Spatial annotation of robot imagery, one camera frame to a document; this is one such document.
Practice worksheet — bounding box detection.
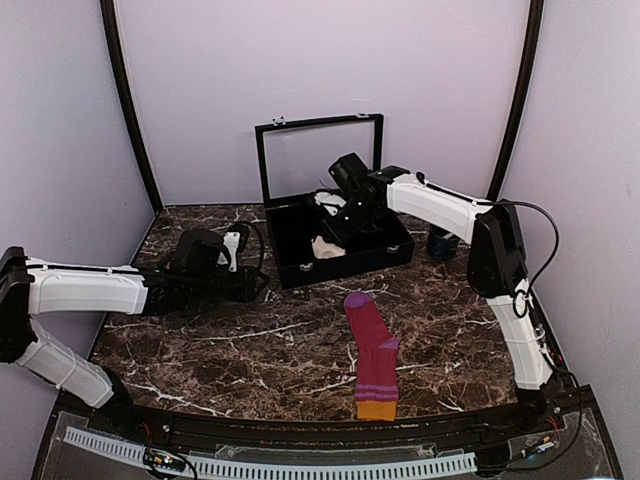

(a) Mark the black left corner post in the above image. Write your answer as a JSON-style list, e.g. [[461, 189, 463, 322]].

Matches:
[[99, 0, 164, 216]]

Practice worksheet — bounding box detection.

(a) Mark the black corner post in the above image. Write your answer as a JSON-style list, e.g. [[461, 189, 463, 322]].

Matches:
[[99, 0, 164, 216], [487, 0, 545, 201]]

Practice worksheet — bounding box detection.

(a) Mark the black right corner post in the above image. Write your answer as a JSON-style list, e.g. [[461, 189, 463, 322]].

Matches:
[[487, 0, 545, 201]]

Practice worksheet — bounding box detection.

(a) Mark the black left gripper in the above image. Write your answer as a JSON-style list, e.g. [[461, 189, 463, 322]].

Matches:
[[186, 264, 268, 304]]

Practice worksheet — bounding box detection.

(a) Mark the brown and white sock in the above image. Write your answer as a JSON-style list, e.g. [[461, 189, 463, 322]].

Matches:
[[311, 235, 346, 260]]

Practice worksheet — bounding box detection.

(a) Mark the maroon purple orange sock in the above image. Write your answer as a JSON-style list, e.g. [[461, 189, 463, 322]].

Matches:
[[344, 292, 399, 422]]

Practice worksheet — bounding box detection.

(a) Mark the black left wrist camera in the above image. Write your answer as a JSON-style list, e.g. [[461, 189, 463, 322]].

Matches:
[[169, 229, 230, 278]]

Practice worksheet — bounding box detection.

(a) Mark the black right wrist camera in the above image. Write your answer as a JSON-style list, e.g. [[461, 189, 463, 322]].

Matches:
[[328, 152, 371, 194]]

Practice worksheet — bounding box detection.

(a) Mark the white slotted cable duct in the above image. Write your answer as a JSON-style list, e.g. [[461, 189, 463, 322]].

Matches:
[[62, 427, 477, 479]]

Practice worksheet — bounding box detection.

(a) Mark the dark blue mug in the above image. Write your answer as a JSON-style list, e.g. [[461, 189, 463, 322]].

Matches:
[[426, 225, 460, 261]]

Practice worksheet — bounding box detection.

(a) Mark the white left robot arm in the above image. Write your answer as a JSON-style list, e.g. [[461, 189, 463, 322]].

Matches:
[[1, 246, 269, 436]]

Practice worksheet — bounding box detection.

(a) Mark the black front table rail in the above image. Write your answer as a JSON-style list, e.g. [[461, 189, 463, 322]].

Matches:
[[49, 384, 596, 454]]

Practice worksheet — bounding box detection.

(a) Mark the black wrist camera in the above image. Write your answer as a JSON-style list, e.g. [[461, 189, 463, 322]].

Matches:
[[328, 152, 371, 194], [169, 229, 230, 278]]

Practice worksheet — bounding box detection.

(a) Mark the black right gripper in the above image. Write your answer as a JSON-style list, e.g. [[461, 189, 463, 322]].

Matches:
[[322, 196, 380, 244]]

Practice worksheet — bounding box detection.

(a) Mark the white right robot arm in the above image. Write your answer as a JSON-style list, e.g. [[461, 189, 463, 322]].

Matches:
[[311, 166, 553, 391]]

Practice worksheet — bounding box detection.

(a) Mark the black display box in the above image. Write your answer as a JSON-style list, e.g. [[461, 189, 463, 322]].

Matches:
[[254, 113, 414, 289]]

